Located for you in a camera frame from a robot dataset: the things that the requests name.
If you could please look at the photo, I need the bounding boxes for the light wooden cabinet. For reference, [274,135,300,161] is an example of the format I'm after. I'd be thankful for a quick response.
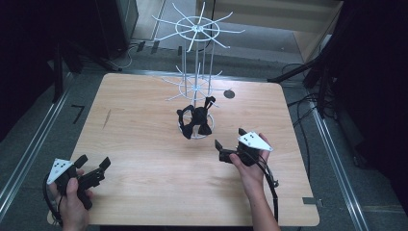
[195,0,344,64]

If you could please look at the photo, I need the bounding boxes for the white floor cable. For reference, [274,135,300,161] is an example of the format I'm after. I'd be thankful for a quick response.
[116,43,140,70]

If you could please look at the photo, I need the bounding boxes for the metal floor rail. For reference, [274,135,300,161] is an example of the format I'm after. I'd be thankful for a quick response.
[0,85,72,222]
[311,107,370,231]

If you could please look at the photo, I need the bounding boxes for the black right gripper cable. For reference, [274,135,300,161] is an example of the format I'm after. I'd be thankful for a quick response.
[246,150,281,223]

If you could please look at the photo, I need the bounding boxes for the white wire display rack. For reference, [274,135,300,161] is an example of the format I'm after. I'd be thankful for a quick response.
[151,1,246,141]

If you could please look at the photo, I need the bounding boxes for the person's left hand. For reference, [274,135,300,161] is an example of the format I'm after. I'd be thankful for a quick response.
[47,168,94,231]

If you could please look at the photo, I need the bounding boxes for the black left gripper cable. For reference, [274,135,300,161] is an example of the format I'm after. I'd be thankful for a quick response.
[41,172,64,227]

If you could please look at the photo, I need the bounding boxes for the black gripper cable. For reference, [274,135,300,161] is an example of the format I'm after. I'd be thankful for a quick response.
[41,172,64,227]
[246,150,281,223]

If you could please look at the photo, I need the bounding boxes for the grey tape strip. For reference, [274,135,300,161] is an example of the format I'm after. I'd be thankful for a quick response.
[301,196,324,207]

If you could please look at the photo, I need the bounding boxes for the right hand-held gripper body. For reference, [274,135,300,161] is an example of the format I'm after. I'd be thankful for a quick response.
[218,130,274,167]

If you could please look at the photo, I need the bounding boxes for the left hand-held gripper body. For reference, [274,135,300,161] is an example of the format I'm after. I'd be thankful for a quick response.
[46,158,107,212]

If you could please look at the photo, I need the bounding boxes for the black stand legs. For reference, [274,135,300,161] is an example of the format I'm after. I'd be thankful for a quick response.
[267,52,336,120]
[51,38,123,104]

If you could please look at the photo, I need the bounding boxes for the dark cabinet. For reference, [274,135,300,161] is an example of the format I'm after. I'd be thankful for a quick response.
[95,0,140,61]

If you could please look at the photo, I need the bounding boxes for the black floor cables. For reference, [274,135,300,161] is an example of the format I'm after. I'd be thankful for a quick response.
[281,62,326,176]

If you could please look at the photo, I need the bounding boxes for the person's right hand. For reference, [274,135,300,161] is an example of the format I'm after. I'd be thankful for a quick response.
[228,132,272,197]

